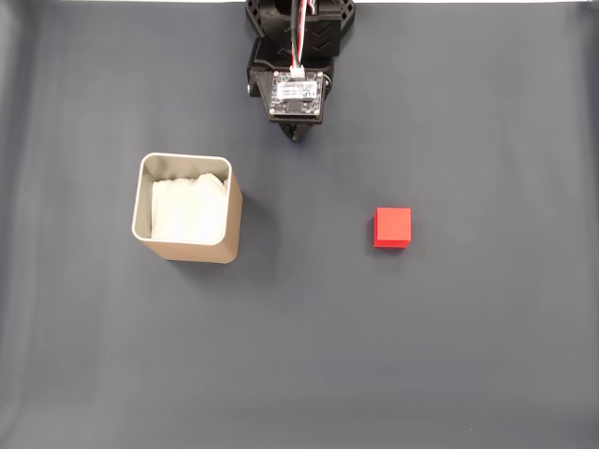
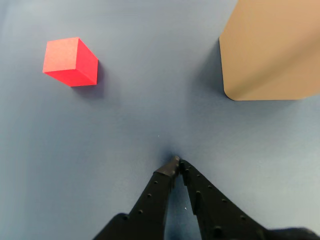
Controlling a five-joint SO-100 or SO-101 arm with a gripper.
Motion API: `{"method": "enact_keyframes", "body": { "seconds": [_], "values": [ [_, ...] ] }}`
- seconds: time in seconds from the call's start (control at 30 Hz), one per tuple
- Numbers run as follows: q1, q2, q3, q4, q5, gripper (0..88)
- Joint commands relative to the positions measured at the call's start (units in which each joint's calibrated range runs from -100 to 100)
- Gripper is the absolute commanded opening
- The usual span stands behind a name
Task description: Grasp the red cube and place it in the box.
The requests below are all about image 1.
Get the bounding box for red cube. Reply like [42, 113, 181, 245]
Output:
[373, 207, 413, 249]

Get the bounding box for tan metal box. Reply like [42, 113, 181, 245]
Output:
[130, 152, 243, 264]

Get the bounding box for dark blue-grey table mat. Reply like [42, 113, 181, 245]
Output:
[0, 2, 599, 449]

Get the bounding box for camera circuit board with mount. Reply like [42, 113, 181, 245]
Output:
[266, 67, 325, 125]

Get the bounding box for black camera cable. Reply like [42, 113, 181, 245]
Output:
[288, 0, 320, 79]

